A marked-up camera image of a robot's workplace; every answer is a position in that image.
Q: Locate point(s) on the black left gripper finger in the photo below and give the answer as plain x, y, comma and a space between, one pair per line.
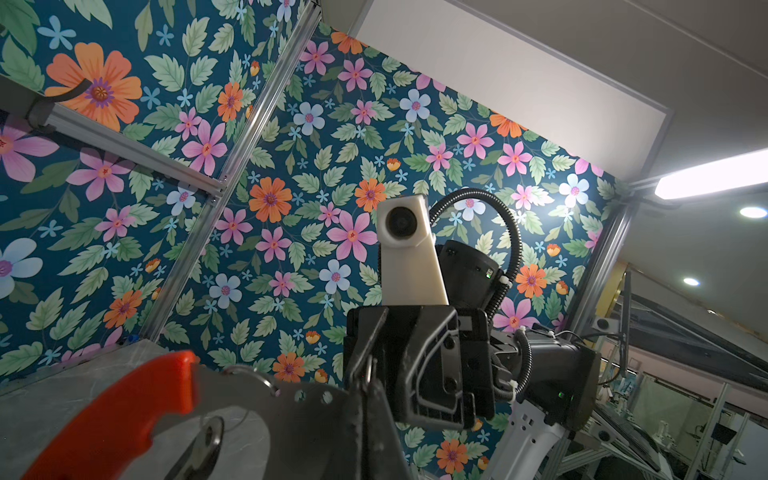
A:
366, 445

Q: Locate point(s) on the red keyring opener tool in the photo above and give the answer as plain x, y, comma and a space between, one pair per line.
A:
302, 420

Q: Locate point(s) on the aluminium front right post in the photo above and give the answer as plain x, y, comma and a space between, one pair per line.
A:
583, 307

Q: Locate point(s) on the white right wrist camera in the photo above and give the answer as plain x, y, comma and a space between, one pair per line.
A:
409, 270

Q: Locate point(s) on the aluminium back right post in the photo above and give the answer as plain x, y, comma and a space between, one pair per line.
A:
233, 168

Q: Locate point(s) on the white ceiling light panel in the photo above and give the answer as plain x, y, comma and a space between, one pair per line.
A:
584, 111

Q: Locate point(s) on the aluminium post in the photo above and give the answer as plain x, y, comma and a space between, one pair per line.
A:
583, 307
233, 168

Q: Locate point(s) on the aluminium back top beam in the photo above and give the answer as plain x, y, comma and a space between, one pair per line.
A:
83, 129

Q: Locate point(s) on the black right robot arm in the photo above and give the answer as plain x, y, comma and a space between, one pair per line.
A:
550, 382

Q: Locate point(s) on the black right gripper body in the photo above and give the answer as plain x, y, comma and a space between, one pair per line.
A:
433, 362

